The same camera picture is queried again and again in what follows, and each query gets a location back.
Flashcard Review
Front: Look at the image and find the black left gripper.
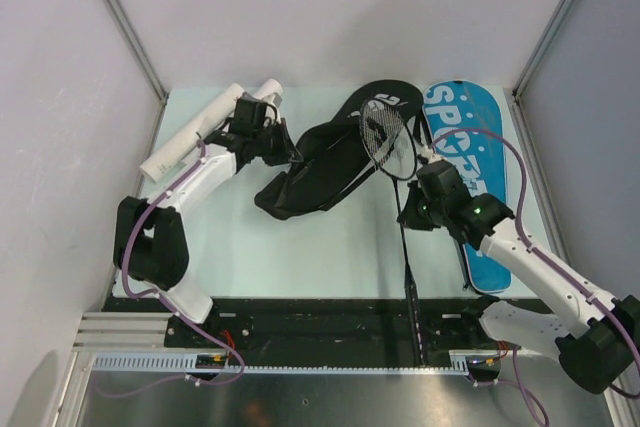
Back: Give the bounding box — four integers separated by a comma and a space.
252, 118, 302, 167

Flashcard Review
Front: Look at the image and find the black racket bag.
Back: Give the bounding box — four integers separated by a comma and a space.
254, 79, 422, 220

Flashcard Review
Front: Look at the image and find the white shuttlecock tube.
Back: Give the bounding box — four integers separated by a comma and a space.
253, 78, 284, 108

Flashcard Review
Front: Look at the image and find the black racket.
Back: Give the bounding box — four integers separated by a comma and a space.
359, 100, 427, 367

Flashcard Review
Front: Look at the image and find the blue racket bag cover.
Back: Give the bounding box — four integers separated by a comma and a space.
423, 80, 511, 295

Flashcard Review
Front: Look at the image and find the white cardboard tube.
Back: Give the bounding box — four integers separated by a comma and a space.
139, 83, 245, 183

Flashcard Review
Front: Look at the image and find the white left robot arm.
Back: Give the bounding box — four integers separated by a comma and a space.
113, 92, 303, 347

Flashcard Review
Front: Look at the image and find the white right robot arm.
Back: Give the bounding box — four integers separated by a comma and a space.
399, 159, 639, 394

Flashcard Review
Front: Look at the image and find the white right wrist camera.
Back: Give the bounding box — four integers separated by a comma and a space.
416, 145, 443, 165

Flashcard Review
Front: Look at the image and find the grey cable duct rail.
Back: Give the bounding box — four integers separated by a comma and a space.
93, 351, 498, 375

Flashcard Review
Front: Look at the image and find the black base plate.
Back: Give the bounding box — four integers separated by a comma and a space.
102, 296, 556, 368

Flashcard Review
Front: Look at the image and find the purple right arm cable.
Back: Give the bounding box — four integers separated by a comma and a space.
424, 127, 640, 423

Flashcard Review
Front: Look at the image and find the aluminium frame post left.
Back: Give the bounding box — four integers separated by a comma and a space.
73, 0, 169, 104

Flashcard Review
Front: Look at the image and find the aluminium frame post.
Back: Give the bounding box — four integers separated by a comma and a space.
73, 0, 169, 104
512, 0, 609, 98

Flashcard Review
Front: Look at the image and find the aluminium side rail right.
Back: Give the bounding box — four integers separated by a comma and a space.
504, 88, 639, 426

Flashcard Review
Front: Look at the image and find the aluminium frame post right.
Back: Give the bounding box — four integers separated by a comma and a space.
512, 0, 609, 98

